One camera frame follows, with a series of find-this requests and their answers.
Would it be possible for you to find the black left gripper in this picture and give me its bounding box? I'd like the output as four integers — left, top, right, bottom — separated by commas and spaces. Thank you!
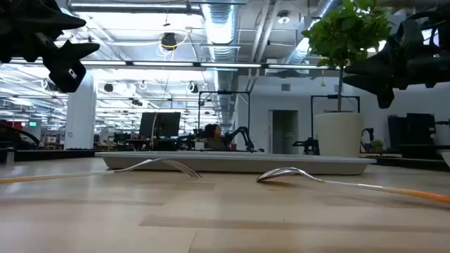
0, 0, 101, 93

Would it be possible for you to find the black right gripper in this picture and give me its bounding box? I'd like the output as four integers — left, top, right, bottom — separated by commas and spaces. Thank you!
342, 19, 450, 109

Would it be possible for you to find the metal fork orange handle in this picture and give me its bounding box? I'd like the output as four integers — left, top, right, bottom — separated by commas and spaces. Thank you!
0, 157, 203, 185

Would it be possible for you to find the metal spoon orange handle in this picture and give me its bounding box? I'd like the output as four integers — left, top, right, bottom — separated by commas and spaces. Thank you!
256, 167, 450, 205

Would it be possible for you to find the grey plastic tray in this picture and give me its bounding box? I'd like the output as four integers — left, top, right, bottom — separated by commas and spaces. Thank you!
94, 150, 377, 176

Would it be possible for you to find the green leafy plant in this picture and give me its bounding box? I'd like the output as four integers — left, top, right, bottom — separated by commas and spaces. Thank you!
301, 0, 393, 113

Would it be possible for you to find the black equipment cabinet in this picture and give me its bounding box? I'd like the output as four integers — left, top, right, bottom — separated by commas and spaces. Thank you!
387, 112, 437, 147

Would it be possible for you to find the white plant pot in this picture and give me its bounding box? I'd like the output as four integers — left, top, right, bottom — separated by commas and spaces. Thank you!
314, 111, 366, 158

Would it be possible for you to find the white pillar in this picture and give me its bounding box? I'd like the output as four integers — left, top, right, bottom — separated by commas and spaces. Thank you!
64, 70, 97, 150

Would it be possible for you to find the black office chair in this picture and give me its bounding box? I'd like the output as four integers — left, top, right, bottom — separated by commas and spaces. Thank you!
0, 124, 40, 148

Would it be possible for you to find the white curved object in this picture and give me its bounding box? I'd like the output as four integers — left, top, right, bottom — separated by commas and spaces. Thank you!
438, 149, 450, 168

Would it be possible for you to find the grey door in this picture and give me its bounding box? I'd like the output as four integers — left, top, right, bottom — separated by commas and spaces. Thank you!
269, 110, 299, 155

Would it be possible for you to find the black computer monitor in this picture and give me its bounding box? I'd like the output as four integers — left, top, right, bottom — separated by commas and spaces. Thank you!
139, 112, 181, 138

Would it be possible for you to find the person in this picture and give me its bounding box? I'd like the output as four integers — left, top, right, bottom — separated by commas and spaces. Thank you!
202, 123, 226, 151

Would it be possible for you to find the black aluminium table frame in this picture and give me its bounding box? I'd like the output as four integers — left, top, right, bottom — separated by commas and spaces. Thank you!
0, 147, 450, 173

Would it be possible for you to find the silver ventilation duct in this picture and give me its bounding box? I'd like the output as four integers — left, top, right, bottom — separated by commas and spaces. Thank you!
200, 3, 242, 103

